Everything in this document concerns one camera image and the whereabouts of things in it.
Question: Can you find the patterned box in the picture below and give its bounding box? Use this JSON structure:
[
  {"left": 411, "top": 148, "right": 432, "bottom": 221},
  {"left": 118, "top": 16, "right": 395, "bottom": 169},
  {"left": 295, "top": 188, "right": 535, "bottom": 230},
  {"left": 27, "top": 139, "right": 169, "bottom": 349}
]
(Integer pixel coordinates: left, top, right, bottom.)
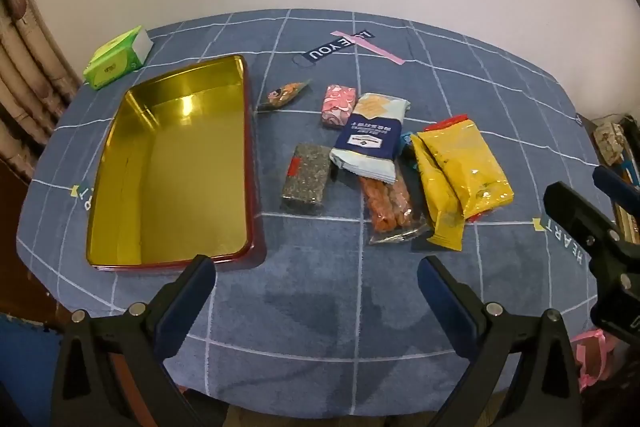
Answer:
[{"left": 594, "top": 121, "right": 628, "bottom": 165}]

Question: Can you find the grey speckled snack packet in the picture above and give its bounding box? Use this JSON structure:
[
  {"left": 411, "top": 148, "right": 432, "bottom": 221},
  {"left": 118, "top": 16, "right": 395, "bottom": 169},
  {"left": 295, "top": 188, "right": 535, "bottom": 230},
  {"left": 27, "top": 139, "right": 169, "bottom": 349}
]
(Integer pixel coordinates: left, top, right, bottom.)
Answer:
[{"left": 280, "top": 143, "right": 333, "bottom": 214}]

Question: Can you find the cone-shaped candy packet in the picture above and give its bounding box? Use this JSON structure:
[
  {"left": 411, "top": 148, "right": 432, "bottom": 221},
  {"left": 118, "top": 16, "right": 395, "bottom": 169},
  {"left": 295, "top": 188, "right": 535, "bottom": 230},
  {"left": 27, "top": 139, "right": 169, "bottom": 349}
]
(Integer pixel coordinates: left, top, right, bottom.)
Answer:
[{"left": 257, "top": 79, "right": 313, "bottom": 112}]

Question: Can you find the blue foam mat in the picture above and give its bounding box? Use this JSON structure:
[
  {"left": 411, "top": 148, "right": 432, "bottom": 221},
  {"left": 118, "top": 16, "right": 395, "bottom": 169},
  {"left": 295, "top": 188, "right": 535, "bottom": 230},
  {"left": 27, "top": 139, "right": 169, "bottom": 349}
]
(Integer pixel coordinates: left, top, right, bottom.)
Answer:
[{"left": 0, "top": 312, "right": 63, "bottom": 408}]

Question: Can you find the blue cracker packet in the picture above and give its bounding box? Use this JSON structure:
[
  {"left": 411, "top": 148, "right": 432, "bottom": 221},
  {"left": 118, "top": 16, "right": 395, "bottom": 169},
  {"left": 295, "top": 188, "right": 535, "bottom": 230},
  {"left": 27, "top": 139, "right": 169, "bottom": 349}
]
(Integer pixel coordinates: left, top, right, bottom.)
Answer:
[{"left": 330, "top": 93, "right": 412, "bottom": 184}]

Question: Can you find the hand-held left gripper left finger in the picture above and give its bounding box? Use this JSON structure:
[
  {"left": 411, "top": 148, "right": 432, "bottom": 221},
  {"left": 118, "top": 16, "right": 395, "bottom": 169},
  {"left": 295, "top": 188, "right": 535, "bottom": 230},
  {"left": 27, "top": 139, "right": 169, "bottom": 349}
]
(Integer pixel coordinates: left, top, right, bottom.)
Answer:
[{"left": 50, "top": 254, "right": 217, "bottom": 427}]

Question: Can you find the clear bag of orange snacks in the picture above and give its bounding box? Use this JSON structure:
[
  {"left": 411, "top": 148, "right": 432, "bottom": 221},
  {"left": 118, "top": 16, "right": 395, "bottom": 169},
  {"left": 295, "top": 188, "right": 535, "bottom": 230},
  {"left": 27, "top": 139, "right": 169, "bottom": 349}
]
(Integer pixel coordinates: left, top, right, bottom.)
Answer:
[{"left": 357, "top": 157, "right": 431, "bottom": 245}]

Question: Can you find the blue grid tablecloth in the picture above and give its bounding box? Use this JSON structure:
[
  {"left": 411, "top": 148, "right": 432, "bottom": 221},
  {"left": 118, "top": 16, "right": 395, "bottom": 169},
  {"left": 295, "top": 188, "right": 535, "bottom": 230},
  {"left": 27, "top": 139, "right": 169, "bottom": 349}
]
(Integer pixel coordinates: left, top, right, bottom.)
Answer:
[{"left": 15, "top": 8, "right": 626, "bottom": 408}]

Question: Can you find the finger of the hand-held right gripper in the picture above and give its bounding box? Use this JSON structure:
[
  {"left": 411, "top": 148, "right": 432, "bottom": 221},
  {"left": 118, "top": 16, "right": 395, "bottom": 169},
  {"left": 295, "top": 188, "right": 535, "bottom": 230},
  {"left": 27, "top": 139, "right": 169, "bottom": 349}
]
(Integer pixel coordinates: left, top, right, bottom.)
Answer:
[
  {"left": 543, "top": 181, "right": 640, "bottom": 270},
  {"left": 592, "top": 166, "right": 640, "bottom": 210}
]

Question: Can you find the gold tin box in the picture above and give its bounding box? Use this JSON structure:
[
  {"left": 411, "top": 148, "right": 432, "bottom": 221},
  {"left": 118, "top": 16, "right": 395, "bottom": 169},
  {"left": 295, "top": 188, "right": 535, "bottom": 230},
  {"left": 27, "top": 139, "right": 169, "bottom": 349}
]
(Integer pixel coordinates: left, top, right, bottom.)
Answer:
[{"left": 85, "top": 54, "right": 267, "bottom": 270}]

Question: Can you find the pink snack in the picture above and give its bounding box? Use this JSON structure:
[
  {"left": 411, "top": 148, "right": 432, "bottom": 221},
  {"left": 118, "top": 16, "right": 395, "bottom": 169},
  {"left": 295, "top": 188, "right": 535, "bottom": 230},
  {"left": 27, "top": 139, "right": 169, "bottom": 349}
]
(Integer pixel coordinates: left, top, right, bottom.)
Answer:
[{"left": 320, "top": 84, "right": 358, "bottom": 128}]

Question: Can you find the wide yellow snack packet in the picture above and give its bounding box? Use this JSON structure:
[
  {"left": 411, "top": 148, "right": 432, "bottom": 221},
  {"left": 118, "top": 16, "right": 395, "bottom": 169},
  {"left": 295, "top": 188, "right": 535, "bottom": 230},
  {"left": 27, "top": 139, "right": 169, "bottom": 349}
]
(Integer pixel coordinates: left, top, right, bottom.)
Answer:
[{"left": 417, "top": 118, "right": 516, "bottom": 223}]

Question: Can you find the green tissue pack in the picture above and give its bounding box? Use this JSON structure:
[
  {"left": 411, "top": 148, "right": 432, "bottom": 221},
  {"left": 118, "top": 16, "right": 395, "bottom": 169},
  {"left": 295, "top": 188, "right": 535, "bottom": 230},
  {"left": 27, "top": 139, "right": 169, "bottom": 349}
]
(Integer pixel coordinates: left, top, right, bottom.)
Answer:
[{"left": 82, "top": 26, "right": 154, "bottom": 88}]

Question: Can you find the pink plastic bag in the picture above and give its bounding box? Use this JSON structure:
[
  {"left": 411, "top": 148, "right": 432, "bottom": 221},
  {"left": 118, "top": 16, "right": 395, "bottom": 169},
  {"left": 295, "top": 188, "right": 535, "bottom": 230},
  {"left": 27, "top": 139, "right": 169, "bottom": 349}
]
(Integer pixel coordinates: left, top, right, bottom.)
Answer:
[{"left": 570, "top": 328, "right": 618, "bottom": 393}]

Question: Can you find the brown wooden cabinet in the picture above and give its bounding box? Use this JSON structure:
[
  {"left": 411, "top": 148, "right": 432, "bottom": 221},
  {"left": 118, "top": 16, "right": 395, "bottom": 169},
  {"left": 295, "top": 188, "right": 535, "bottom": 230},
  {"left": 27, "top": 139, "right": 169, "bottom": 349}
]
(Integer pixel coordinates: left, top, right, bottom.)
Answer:
[{"left": 0, "top": 157, "right": 66, "bottom": 323}]

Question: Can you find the beige patterned curtain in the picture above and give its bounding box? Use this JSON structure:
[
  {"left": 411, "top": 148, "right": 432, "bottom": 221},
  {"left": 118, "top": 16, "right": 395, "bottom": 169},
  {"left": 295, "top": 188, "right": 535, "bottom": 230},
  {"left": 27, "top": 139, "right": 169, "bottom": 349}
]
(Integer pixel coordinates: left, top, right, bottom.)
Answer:
[{"left": 0, "top": 0, "right": 83, "bottom": 188}]

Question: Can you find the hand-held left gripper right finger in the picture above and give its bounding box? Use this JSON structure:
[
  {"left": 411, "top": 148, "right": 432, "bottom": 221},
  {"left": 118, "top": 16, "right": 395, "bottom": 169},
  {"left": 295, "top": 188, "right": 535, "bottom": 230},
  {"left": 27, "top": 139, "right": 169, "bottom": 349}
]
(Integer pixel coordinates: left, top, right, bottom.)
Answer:
[{"left": 417, "top": 255, "right": 583, "bottom": 427}]

